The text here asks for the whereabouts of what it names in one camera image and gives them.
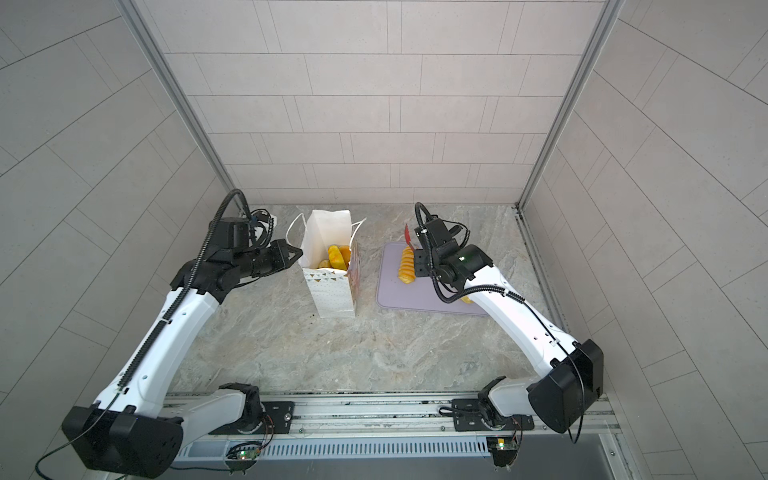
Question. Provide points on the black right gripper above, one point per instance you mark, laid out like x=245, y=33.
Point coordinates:
x=419, y=257

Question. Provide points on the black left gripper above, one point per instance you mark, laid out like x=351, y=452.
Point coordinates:
x=282, y=260

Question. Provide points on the striped spiral bread roll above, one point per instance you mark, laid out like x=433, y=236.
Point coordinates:
x=406, y=270

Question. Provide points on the red steel kitchen tongs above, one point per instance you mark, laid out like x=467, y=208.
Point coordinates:
x=407, y=237

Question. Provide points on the lavender plastic tray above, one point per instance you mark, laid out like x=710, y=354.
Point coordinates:
x=419, y=295

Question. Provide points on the yellow orange cone bread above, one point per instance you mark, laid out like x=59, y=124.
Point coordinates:
x=335, y=258

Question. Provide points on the round yellow custard bun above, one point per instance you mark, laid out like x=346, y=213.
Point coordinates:
x=346, y=254

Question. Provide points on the white cartoon animal paper bag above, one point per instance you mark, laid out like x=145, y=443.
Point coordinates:
x=333, y=290

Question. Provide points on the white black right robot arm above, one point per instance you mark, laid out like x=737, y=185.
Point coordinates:
x=569, y=372

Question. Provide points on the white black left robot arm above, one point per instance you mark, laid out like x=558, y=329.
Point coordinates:
x=124, y=430

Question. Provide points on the left green circuit board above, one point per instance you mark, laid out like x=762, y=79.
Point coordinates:
x=244, y=452

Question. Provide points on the green circuit board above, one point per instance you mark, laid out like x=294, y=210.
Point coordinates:
x=244, y=452
x=503, y=450

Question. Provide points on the right green circuit board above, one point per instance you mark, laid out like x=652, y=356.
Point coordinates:
x=503, y=450

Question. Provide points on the aluminium left corner profile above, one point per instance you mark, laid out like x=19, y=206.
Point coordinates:
x=150, y=48

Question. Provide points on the aluminium corner profile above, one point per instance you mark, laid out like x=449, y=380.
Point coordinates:
x=605, y=22
x=150, y=48

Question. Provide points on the aluminium right corner profile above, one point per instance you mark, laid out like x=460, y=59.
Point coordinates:
x=605, y=22

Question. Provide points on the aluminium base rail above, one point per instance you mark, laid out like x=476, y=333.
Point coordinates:
x=375, y=426

